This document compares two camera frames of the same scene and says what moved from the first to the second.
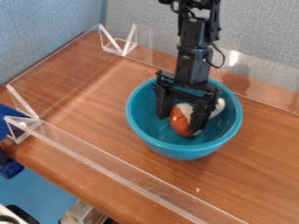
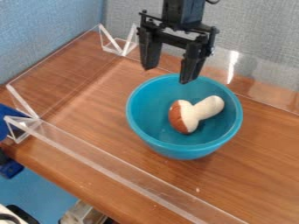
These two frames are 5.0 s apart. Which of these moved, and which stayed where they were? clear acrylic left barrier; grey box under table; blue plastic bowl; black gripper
Moved: black gripper
Stayed: blue plastic bowl; clear acrylic left barrier; grey box under table
